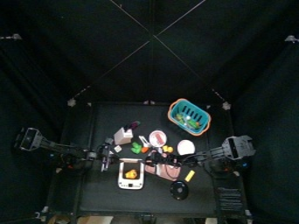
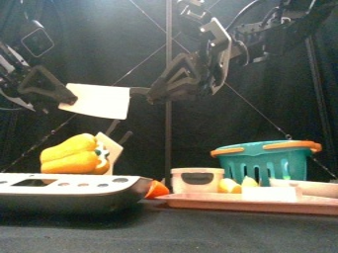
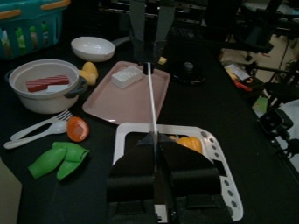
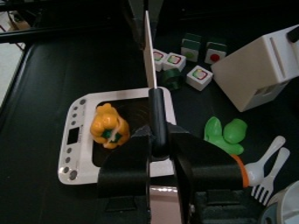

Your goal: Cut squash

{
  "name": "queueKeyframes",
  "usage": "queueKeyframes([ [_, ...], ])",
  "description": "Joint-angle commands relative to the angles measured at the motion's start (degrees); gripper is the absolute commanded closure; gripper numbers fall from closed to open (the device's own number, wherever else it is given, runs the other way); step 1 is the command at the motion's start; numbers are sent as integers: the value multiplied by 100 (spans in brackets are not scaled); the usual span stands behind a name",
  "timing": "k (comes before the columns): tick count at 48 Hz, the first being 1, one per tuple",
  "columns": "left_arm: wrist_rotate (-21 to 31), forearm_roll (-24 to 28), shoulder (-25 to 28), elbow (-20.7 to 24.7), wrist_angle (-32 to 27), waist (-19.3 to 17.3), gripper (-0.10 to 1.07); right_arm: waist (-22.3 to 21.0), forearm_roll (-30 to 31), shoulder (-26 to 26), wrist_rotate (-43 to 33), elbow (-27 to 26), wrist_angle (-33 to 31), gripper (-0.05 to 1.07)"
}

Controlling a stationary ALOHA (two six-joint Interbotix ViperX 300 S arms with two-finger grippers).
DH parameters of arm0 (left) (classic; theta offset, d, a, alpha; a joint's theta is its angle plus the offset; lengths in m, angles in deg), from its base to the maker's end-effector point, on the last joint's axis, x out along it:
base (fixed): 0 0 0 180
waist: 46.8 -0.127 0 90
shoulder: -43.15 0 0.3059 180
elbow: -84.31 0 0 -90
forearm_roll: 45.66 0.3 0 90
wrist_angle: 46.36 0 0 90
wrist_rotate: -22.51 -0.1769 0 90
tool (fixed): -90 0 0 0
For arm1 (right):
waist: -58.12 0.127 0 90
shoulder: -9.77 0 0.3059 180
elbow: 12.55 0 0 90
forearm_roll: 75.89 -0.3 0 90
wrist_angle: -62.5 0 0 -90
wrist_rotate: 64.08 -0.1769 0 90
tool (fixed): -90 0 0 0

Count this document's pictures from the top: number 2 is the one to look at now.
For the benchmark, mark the white paper sheet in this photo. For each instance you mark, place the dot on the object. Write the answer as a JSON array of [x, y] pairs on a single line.
[[99, 100]]

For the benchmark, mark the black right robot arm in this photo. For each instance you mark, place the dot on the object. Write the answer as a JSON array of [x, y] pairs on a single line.
[[286, 23]]

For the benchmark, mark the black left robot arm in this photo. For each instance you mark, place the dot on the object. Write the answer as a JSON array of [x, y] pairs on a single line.
[[13, 19]]

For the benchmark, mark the yellow toy squash piece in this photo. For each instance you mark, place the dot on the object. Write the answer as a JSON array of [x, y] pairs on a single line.
[[229, 186], [249, 182]]

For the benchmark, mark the yellow toy bell pepper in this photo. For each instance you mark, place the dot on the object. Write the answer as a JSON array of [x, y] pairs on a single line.
[[70, 154]]

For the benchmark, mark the white container black label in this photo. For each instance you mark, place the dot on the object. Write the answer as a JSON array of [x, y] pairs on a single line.
[[196, 180]]

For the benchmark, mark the orange toy fruit piece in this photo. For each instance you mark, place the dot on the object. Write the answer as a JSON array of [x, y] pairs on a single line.
[[156, 190]]

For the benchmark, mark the grey white toy appliance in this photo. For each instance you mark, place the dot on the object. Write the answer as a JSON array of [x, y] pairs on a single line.
[[66, 192]]

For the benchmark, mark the pink plastic tray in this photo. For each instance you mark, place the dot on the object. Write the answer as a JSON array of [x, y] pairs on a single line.
[[229, 202]]

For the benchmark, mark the white rectangular block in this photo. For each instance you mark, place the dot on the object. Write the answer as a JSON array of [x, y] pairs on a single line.
[[270, 194]]

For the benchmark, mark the white shallow dish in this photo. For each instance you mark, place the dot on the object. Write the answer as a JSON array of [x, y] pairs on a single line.
[[313, 187]]

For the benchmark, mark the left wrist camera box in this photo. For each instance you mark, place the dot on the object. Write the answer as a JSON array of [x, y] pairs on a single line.
[[38, 41]]

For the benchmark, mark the vertical metal frame pole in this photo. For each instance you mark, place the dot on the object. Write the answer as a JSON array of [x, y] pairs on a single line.
[[168, 138]]

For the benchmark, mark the dark frame post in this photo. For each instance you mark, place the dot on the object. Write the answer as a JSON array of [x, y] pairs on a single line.
[[317, 99]]

